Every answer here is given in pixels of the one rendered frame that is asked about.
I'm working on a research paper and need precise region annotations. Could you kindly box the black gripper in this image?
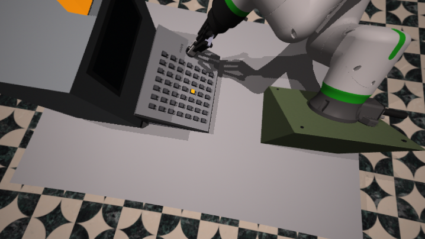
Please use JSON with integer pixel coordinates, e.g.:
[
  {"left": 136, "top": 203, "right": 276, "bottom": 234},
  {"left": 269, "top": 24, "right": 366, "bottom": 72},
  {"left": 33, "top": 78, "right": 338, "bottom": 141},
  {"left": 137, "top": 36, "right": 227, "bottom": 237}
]
[{"left": 188, "top": 8, "right": 229, "bottom": 56}]

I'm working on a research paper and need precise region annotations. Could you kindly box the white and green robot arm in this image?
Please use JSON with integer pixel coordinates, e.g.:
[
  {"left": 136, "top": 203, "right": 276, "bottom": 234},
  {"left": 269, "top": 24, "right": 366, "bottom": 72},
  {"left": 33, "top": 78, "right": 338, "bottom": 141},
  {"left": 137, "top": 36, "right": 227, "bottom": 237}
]
[{"left": 212, "top": 0, "right": 411, "bottom": 127}]

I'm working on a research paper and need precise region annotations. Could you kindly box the grey control console with keypad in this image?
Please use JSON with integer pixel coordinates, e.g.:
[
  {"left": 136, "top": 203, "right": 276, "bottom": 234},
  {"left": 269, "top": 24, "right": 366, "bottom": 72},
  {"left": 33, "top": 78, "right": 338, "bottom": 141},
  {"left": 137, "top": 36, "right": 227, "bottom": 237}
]
[{"left": 0, "top": 0, "right": 220, "bottom": 133}]

